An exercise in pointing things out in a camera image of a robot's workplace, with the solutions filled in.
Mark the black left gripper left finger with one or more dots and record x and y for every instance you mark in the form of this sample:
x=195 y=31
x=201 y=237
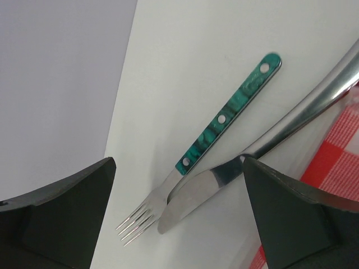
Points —
x=58 y=225

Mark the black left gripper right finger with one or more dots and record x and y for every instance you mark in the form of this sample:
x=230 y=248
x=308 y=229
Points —
x=301 y=226

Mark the red white checkered cloth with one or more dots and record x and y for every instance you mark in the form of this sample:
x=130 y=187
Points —
x=334 y=167

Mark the silver table knife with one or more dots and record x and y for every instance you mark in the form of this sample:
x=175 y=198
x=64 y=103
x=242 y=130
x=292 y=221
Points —
x=209 y=182

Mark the fork with green handle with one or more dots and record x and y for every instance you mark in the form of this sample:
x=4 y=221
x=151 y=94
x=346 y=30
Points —
x=151 y=208

